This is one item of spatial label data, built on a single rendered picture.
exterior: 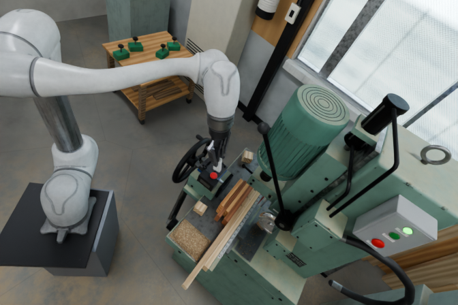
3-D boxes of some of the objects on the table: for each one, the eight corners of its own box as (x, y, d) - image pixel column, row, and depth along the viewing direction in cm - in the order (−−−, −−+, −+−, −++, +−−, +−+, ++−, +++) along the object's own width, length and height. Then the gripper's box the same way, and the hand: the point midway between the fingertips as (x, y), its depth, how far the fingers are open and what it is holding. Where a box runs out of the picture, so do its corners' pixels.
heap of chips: (184, 218, 100) (186, 214, 97) (211, 241, 98) (213, 238, 95) (168, 235, 94) (170, 233, 92) (196, 261, 92) (198, 259, 89)
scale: (277, 170, 122) (277, 170, 122) (279, 171, 121) (279, 171, 121) (217, 257, 89) (217, 257, 89) (220, 259, 89) (220, 259, 89)
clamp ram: (215, 174, 116) (220, 165, 110) (227, 184, 115) (234, 175, 108) (204, 187, 111) (208, 178, 104) (217, 198, 109) (221, 188, 102)
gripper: (217, 139, 77) (215, 185, 93) (240, 118, 86) (234, 164, 101) (198, 129, 80) (199, 175, 96) (221, 110, 88) (219, 156, 104)
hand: (217, 164), depth 96 cm, fingers closed
